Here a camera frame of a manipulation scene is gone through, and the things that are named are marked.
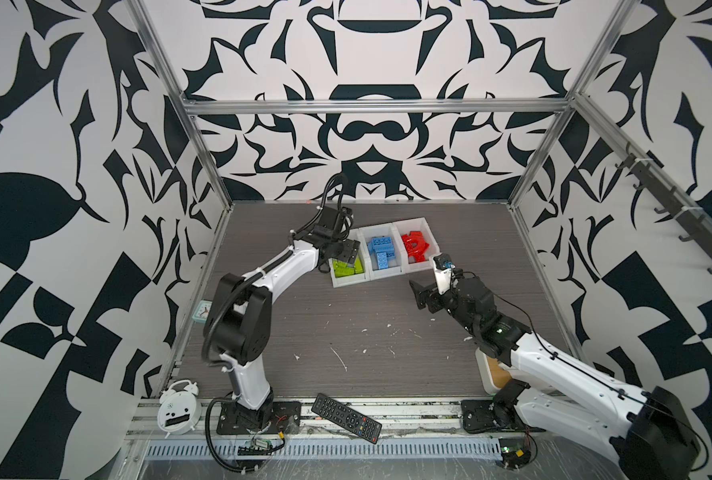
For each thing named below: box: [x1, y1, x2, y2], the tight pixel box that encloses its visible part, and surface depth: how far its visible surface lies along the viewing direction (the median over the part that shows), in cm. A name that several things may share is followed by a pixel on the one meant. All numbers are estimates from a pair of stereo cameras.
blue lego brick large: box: [368, 236, 396, 261], surface depth 103 cm
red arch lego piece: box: [401, 230, 430, 263], surface depth 104 cm
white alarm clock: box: [157, 379, 202, 439], surface depth 74 cm
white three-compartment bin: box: [330, 217, 441, 288], surface depth 101 cm
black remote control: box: [311, 393, 383, 445], surface depth 75 cm
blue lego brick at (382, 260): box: [376, 252, 389, 270], surface depth 101 cm
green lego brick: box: [333, 256, 364, 278], surface depth 101 cm
